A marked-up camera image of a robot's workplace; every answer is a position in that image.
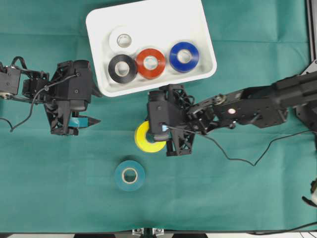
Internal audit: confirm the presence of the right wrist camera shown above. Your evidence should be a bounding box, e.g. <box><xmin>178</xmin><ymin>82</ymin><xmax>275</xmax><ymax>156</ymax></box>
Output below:
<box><xmin>147</xmin><ymin>89</ymin><xmax>170</xmax><ymax>142</ymax></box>

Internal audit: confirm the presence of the metal bracket at table edge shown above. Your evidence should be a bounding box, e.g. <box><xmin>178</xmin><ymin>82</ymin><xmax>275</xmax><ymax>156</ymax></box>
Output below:
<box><xmin>132</xmin><ymin>228</ymin><xmax>164</xmax><ymax>238</ymax></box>

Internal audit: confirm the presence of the white tape roll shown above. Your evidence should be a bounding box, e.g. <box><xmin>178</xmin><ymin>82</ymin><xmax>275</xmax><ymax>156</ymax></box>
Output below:
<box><xmin>108</xmin><ymin>26</ymin><xmax>137</xmax><ymax>54</ymax></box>

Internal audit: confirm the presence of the yellow tape roll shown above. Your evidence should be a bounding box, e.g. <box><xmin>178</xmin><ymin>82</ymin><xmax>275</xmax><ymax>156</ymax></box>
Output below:
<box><xmin>134</xmin><ymin>121</ymin><xmax>166</xmax><ymax>153</ymax></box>

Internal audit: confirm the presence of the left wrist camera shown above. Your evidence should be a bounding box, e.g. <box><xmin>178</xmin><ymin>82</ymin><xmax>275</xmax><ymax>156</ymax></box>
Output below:
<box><xmin>68</xmin><ymin>60</ymin><xmax>93</xmax><ymax>112</ymax></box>

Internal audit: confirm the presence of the right camera cable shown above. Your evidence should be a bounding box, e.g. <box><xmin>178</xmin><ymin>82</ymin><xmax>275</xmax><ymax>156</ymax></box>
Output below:
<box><xmin>163</xmin><ymin>125</ymin><xmax>317</xmax><ymax>167</ymax></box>

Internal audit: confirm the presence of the teal green tape roll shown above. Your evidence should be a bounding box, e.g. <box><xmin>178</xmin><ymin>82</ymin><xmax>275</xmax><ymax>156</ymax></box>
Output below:
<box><xmin>114</xmin><ymin>160</ymin><xmax>146</xmax><ymax>192</ymax></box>

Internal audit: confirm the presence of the white plastic tray case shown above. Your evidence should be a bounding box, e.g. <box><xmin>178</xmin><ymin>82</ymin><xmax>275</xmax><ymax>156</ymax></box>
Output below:
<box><xmin>86</xmin><ymin>0</ymin><xmax>217</xmax><ymax>97</ymax></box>

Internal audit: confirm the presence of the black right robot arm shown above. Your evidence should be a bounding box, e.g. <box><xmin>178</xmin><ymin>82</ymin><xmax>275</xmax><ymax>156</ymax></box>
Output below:
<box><xmin>147</xmin><ymin>72</ymin><xmax>317</xmax><ymax>156</ymax></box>

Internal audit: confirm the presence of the red tape roll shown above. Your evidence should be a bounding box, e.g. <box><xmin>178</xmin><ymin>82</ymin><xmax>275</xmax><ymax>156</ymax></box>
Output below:
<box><xmin>136</xmin><ymin>48</ymin><xmax>166</xmax><ymax>79</ymax></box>

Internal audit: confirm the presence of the black tape roll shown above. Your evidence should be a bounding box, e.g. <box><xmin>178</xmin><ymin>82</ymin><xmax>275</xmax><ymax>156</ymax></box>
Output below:
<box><xmin>108</xmin><ymin>54</ymin><xmax>138</xmax><ymax>84</ymax></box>

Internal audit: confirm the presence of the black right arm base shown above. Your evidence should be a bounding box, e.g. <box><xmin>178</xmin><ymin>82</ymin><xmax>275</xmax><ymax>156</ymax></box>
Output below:
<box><xmin>295</xmin><ymin>59</ymin><xmax>317</xmax><ymax>139</ymax></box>

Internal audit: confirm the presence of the white object with cables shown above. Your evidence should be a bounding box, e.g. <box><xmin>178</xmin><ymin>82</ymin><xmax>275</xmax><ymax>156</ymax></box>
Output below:
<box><xmin>302</xmin><ymin>180</ymin><xmax>317</xmax><ymax>208</ymax></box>

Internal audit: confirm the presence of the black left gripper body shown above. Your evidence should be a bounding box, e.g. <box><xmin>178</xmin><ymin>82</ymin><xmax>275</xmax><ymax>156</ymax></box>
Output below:
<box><xmin>22</xmin><ymin>60</ymin><xmax>102</xmax><ymax>135</ymax></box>

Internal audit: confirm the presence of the green table cloth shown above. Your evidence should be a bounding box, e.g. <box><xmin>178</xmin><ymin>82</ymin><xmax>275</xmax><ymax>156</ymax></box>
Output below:
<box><xmin>0</xmin><ymin>0</ymin><xmax>317</xmax><ymax>233</ymax></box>

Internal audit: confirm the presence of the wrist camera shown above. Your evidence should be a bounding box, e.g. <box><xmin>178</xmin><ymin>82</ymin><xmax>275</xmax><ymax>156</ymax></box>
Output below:
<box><xmin>68</xmin><ymin>60</ymin><xmax>93</xmax><ymax>112</ymax></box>
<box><xmin>147</xmin><ymin>89</ymin><xmax>170</xmax><ymax>142</ymax></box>

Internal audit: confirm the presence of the blue tape roll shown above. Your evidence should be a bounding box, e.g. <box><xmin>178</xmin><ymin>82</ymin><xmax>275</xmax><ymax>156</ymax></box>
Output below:
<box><xmin>169</xmin><ymin>42</ymin><xmax>200</xmax><ymax>73</ymax></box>

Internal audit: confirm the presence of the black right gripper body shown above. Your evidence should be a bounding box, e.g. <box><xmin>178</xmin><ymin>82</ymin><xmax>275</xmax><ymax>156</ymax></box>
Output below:
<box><xmin>159</xmin><ymin>84</ymin><xmax>219</xmax><ymax>156</ymax></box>

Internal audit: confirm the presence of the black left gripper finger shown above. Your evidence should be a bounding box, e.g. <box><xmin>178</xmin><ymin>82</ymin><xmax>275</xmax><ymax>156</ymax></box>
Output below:
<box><xmin>69</xmin><ymin>117</ymin><xmax>101</xmax><ymax>128</ymax></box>

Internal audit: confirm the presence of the aluminium frame post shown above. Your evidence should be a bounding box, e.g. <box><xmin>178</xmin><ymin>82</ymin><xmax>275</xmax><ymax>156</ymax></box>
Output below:
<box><xmin>306</xmin><ymin>0</ymin><xmax>317</xmax><ymax>63</ymax></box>

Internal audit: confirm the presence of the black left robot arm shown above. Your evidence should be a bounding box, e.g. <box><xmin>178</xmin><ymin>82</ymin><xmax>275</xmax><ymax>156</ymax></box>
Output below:
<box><xmin>0</xmin><ymin>56</ymin><xmax>102</xmax><ymax>135</ymax></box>

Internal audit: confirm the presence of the black cable bottom right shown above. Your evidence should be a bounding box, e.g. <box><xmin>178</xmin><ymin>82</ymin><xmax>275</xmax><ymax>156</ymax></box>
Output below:
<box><xmin>245</xmin><ymin>221</ymin><xmax>317</xmax><ymax>236</ymax></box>

